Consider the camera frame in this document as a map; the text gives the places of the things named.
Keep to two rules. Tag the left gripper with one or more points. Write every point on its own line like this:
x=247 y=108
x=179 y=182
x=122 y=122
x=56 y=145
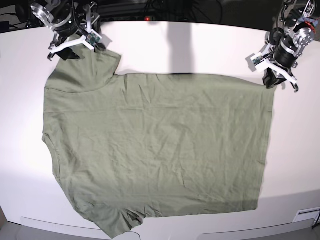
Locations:
x=277 y=64

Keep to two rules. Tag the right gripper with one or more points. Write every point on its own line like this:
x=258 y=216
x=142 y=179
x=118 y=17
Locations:
x=65 y=39

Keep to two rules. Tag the sage green T-shirt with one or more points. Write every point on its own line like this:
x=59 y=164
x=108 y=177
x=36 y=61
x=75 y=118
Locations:
x=135 y=146

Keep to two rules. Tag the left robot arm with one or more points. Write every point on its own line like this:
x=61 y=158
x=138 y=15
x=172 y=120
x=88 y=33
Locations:
x=285 y=44

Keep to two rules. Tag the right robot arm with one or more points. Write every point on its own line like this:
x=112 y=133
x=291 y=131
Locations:
x=55 y=14

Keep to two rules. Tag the black power strip red light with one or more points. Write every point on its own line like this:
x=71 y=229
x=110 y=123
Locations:
x=117 y=14

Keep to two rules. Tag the white label sticker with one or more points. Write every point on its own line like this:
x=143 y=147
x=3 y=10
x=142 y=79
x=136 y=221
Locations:
x=307 y=214

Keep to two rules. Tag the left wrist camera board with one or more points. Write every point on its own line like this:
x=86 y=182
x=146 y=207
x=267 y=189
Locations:
x=257 y=59

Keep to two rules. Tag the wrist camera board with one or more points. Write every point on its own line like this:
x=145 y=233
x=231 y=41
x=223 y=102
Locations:
x=257 y=59
x=93 y=38

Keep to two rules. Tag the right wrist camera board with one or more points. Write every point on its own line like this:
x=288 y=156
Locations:
x=93 y=38

